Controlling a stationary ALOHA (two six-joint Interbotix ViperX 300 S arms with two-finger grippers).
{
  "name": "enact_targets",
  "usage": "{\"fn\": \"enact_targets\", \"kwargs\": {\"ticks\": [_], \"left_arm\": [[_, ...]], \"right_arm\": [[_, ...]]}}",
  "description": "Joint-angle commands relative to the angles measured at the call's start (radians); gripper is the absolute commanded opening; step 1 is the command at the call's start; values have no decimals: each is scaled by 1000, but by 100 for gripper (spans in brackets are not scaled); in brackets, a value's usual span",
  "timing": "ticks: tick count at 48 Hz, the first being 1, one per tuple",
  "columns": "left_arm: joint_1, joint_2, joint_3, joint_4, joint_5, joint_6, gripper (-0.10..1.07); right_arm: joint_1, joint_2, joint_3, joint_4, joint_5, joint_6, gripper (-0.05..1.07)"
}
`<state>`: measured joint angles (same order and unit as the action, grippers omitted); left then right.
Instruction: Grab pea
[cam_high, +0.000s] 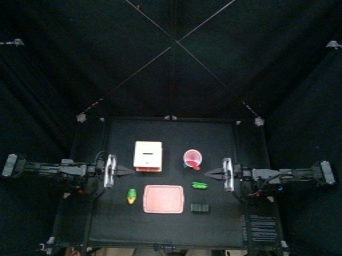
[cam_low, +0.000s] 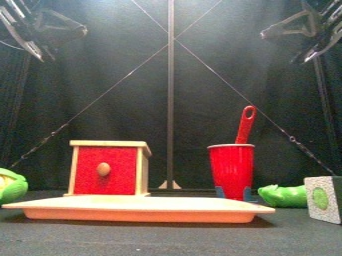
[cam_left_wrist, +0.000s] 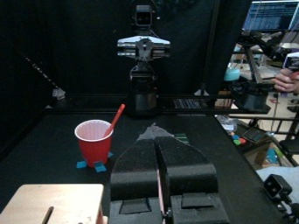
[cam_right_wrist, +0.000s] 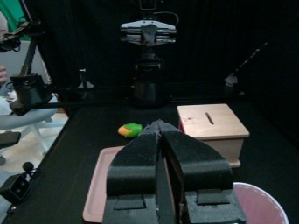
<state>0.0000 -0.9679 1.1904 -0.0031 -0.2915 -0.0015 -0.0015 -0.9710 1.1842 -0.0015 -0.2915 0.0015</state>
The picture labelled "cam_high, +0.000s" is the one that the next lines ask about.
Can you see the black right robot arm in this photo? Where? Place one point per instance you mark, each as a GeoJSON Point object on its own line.
{"type": "Point", "coordinates": [289, 175]}

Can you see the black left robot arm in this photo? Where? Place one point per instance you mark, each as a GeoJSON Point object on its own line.
{"type": "Point", "coordinates": [53, 169]}

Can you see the green toy pea pod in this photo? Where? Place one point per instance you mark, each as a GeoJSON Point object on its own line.
{"type": "Point", "coordinates": [199, 185]}

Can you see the pink measuring cup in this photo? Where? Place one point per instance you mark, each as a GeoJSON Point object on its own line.
{"type": "Point", "coordinates": [192, 158]}

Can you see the white toy box orange base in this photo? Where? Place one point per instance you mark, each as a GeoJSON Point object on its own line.
{"type": "Point", "coordinates": [148, 155]}

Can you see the yellow green toy corn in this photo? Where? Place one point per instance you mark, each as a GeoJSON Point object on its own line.
{"type": "Point", "coordinates": [131, 196]}

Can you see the small black block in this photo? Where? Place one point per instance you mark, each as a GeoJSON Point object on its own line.
{"type": "Point", "coordinates": [199, 208]}

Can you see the pink square lid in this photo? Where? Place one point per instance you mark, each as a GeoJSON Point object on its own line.
{"type": "Point", "coordinates": [163, 199]}

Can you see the white text label sticker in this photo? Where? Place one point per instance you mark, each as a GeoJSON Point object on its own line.
{"type": "Point", "coordinates": [262, 229]}

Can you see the grey frame clamp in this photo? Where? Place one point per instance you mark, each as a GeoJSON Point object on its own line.
{"type": "Point", "coordinates": [17, 42]}
{"type": "Point", "coordinates": [259, 121]}
{"type": "Point", "coordinates": [80, 117]}
{"type": "Point", "coordinates": [170, 117]}
{"type": "Point", "coordinates": [333, 44]}

